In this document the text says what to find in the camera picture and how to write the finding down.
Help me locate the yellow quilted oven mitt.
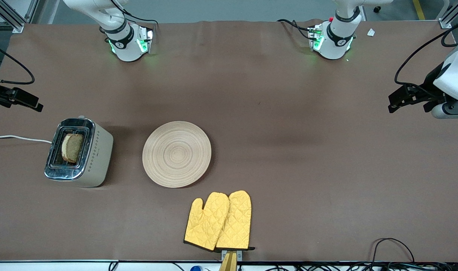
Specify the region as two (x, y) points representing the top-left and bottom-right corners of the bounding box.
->
(184, 192), (230, 251)
(215, 190), (255, 251)

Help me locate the aluminium frame post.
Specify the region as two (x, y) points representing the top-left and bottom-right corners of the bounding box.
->
(0, 0), (39, 33)
(438, 0), (458, 29)

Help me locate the brown toast slice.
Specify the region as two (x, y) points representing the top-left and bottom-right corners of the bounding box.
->
(61, 133), (84, 163)

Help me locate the silver beige toaster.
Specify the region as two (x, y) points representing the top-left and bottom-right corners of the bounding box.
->
(44, 116), (114, 187)

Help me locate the round wooden plate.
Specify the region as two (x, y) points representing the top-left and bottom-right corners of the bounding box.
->
(142, 121), (212, 188)

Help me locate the white toaster power cable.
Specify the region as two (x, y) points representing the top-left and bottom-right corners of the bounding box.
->
(0, 135), (52, 144)

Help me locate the black looped cable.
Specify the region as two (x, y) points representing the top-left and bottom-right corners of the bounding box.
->
(371, 238), (415, 264)

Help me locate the brown table cover sheet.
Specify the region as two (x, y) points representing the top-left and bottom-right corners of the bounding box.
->
(0, 20), (458, 262)

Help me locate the black base cable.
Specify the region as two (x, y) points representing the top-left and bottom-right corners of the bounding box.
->
(108, 0), (159, 26)
(277, 19), (313, 40)

